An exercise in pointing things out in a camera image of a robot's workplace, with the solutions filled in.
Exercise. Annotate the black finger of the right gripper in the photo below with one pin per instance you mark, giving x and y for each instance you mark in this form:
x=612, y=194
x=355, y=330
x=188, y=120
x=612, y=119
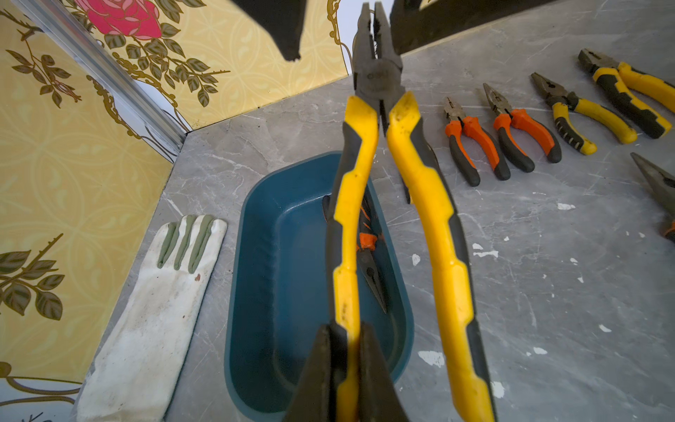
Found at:
x=283, y=20
x=415, y=25

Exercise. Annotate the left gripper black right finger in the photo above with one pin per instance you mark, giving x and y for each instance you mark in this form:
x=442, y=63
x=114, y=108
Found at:
x=378, y=400

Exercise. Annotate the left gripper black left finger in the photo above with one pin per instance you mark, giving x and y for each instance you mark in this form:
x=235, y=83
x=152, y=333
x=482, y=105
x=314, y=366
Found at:
x=312, y=400

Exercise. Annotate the yellow black deli pliers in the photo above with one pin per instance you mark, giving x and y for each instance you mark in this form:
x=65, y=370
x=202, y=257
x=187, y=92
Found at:
x=381, y=107

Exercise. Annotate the yellow black long-nose pliers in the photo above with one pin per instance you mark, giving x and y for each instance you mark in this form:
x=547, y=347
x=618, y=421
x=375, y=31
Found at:
x=563, y=103

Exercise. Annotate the yellow black combination pliers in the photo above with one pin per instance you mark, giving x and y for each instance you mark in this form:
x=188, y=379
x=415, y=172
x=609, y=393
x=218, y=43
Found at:
x=619, y=79

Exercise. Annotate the orange black combination pliers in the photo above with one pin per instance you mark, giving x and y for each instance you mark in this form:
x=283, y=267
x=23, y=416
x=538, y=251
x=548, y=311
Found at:
x=662, y=185

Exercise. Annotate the teal storage box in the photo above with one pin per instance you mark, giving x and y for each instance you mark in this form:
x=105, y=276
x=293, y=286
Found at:
x=279, y=292

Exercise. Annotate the orange black upside-down long-nose pliers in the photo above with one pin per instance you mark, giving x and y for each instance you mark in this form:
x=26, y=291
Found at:
x=366, y=245

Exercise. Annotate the white green work glove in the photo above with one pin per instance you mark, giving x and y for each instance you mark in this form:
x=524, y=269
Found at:
x=137, y=368

